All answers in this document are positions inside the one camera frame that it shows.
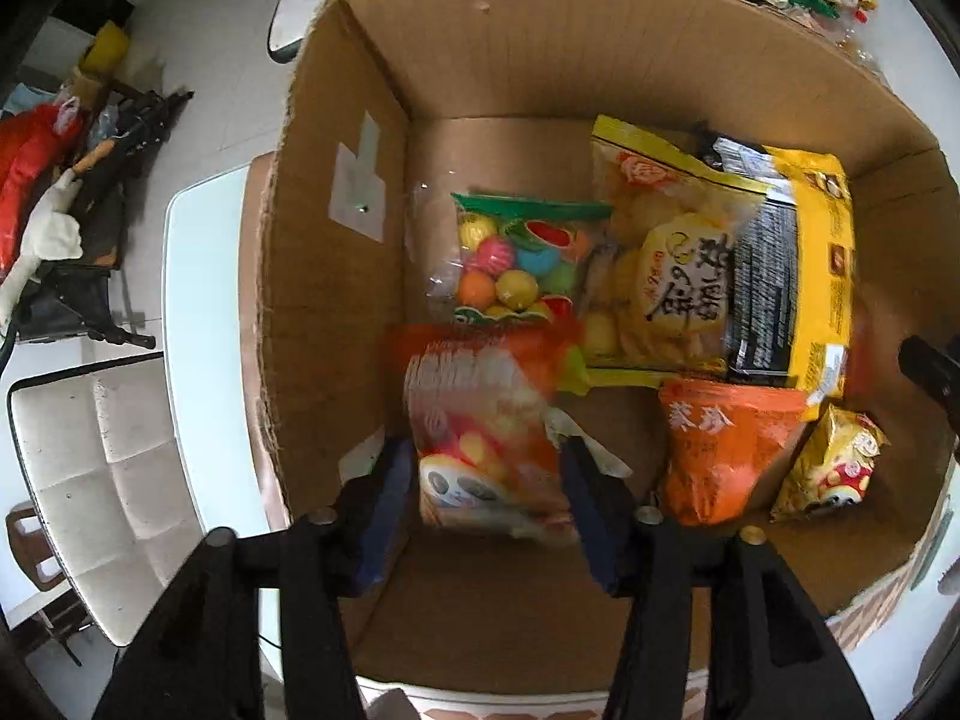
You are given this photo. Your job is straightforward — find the checkered table cover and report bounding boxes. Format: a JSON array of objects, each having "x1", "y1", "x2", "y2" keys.
[{"x1": 360, "y1": 540, "x2": 946, "y2": 720}]

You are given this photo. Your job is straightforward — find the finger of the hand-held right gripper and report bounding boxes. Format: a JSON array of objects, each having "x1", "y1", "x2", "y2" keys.
[{"x1": 898, "y1": 336, "x2": 960, "y2": 451}]

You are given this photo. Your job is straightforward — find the red plastic bag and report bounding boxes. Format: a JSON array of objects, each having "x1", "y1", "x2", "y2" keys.
[{"x1": 0, "y1": 103, "x2": 83, "y2": 282}]

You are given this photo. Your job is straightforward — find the black folding cart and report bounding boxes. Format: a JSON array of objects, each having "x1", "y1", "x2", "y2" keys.
[{"x1": 15, "y1": 90, "x2": 196, "y2": 350}]

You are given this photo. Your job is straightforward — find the colourful candy ball bag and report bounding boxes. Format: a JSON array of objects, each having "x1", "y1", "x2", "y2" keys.
[{"x1": 424, "y1": 191, "x2": 616, "y2": 331}]

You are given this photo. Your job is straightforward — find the white plush goose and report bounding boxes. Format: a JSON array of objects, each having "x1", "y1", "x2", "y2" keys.
[{"x1": 0, "y1": 169, "x2": 83, "y2": 331}]

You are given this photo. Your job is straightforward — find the white quilted chair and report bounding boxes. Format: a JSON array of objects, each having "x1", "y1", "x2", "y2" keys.
[
  {"x1": 266, "y1": 0, "x2": 331, "y2": 65},
  {"x1": 6, "y1": 352, "x2": 207, "y2": 650}
]

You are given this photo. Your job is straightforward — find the black yellow snack packet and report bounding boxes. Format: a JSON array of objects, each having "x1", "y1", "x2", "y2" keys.
[{"x1": 694, "y1": 124, "x2": 856, "y2": 421}]

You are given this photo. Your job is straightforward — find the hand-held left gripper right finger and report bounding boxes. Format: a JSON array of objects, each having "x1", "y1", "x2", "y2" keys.
[{"x1": 559, "y1": 435, "x2": 875, "y2": 720}]

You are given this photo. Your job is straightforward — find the yellow panda snack packet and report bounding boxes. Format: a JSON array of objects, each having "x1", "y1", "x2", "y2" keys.
[{"x1": 769, "y1": 403, "x2": 890, "y2": 524}]

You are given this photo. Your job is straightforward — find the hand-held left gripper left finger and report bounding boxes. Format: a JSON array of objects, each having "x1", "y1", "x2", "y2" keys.
[{"x1": 94, "y1": 439, "x2": 417, "y2": 720}]

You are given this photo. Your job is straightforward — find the wooden chair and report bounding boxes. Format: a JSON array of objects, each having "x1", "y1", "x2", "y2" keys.
[{"x1": 4, "y1": 499, "x2": 95, "y2": 668}]

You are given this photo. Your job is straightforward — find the cardboard box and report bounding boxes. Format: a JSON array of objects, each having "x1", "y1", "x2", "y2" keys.
[{"x1": 238, "y1": 0, "x2": 960, "y2": 695}]

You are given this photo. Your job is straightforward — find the red panda snack packet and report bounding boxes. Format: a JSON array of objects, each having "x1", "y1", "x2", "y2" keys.
[{"x1": 386, "y1": 322, "x2": 593, "y2": 545}]

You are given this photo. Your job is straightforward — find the yellow rice cracker bag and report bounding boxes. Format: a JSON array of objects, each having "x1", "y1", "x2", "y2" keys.
[{"x1": 581, "y1": 115, "x2": 777, "y2": 391}]

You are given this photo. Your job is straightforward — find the orange snack packet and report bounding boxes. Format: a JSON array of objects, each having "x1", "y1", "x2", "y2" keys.
[{"x1": 656, "y1": 379, "x2": 815, "y2": 527}]

